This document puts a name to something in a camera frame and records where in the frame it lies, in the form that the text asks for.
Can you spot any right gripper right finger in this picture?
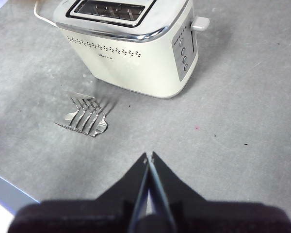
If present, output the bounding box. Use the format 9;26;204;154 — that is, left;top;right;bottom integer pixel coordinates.
150;151;291;233

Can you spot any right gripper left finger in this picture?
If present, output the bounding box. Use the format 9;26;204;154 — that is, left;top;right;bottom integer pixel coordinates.
7;152;151;233

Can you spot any grey toaster lever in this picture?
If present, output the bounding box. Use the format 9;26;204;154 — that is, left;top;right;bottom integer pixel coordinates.
190;17;210;32

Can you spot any stainless steel toast rack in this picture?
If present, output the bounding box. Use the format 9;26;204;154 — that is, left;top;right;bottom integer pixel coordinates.
53;92;110;139

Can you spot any cream two-slot toaster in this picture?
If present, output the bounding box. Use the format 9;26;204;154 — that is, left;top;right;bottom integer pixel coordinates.
52;0;199;100

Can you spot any white toaster power cord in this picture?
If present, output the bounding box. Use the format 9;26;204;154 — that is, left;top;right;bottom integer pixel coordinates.
33;0;59;27

